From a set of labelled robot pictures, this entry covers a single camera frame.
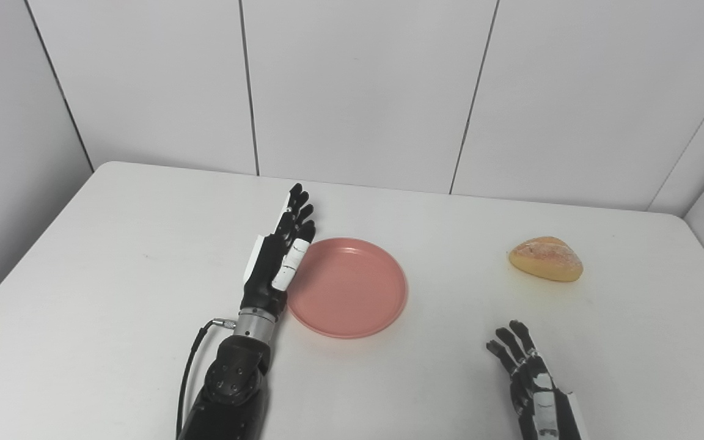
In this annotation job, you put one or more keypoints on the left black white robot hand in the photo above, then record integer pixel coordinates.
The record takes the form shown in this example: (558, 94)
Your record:
(263, 281)

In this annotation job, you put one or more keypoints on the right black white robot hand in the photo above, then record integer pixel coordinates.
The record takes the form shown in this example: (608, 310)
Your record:
(535, 397)

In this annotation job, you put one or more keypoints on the pink round plate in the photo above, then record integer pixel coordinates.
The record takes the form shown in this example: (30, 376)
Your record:
(349, 288)

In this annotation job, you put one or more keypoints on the golden bread roll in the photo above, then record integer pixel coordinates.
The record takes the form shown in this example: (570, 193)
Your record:
(546, 259)

